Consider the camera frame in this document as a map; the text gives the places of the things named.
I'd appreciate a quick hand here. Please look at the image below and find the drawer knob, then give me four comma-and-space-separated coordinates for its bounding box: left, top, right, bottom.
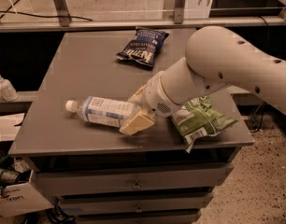
136, 205, 143, 213
133, 181, 142, 190

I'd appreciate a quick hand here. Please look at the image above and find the white paper sheet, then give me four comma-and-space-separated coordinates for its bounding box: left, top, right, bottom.
0, 113, 24, 142

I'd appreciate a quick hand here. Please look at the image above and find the top drawer knob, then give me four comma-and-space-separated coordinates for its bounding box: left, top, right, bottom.
133, 181, 142, 190

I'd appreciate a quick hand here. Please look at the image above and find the blue chip bag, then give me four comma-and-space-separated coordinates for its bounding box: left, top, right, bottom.
116, 27, 169, 67

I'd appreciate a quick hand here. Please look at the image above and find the metal frame rail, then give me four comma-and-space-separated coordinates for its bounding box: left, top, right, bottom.
0, 0, 286, 32

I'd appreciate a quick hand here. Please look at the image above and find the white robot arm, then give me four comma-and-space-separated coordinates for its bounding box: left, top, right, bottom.
120, 26, 286, 135

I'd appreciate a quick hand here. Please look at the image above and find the blue plastic water bottle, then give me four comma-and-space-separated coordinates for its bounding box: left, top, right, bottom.
65, 96, 137, 128

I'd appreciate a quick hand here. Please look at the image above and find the white pump dispenser bottle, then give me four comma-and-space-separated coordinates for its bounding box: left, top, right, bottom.
0, 75, 19, 102

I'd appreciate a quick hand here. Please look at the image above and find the grey drawer cabinet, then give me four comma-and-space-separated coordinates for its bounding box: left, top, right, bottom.
9, 29, 253, 224

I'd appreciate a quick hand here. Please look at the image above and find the green chip bag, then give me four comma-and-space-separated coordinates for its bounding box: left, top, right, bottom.
171, 96, 238, 153

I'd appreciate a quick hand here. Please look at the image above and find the white cardboard box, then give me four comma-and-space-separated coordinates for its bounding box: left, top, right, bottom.
0, 172, 53, 217

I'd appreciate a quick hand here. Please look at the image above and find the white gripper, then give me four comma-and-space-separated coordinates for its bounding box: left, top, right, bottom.
120, 71, 181, 135

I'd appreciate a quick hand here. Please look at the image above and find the black cable on floor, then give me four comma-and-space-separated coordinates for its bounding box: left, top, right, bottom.
0, 0, 94, 22

